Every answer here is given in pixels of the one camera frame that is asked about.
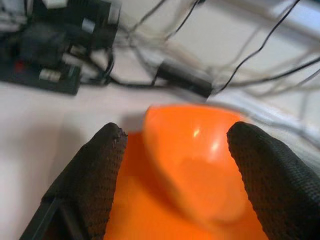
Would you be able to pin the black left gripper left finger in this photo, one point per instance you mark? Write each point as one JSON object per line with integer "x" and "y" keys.
{"x": 90, "y": 180}

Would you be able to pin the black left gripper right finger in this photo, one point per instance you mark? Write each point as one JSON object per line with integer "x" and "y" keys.
{"x": 280, "y": 187}

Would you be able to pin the orange plastic plate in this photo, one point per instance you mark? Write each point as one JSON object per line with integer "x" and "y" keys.
{"x": 140, "y": 200}

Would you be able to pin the orange plastic bowl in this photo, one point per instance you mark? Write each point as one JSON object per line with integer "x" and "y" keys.
{"x": 190, "y": 140}

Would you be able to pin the black power brick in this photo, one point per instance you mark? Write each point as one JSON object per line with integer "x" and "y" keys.
{"x": 182, "y": 75}

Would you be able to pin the black device white labels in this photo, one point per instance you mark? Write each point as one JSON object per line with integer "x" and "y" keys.
{"x": 100, "y": 32}

